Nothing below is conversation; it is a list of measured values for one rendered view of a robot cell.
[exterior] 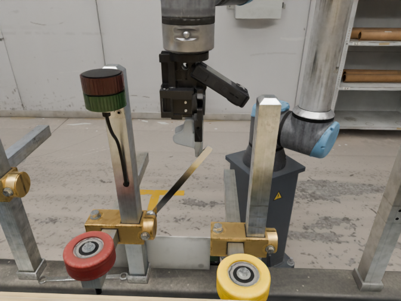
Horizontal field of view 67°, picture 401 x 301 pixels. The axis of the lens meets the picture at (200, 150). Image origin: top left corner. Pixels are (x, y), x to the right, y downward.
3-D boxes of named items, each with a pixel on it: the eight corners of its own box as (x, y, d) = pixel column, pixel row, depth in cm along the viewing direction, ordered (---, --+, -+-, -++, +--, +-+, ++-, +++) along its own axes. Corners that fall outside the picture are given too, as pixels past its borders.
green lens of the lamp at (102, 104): (93, 98, 48) (91, 84, 47) (130, 98, 48) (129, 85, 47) (79, 111, 43) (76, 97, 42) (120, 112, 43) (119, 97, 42)
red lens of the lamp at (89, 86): (91, 82, 47) (88, 68, 46) (129, 83, 47) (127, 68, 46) (75, 94, 42) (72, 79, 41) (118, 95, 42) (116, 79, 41)
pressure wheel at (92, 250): (85, 273, 59) (73, 227, 53) (126, 274, 58) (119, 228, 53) (67, 312, 52) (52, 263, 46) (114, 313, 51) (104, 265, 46)
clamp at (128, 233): (96, 226, 67) (92, 208, 64) (157, 228, 66) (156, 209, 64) (87, 245, 62) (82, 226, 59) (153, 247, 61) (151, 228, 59)
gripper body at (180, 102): (166, 107, 63) (163, 46, 57) (208, 108, 63) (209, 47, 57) (161, 122, 56) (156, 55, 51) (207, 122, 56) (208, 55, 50)
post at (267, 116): (239, 287, 73) (256, 92, 50) (254, 287, 73) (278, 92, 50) (240, 300, 70) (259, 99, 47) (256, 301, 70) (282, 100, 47)
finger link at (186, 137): (174, 155, 64) (172, 114, 60) (202, 156, 64) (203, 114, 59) (172, 162, 61) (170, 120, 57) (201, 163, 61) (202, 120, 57)
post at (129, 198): (134, 270, 72) (104, 63, 49) (148, 270, 71) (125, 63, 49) (130, 282, 68) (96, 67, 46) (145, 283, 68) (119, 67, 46)
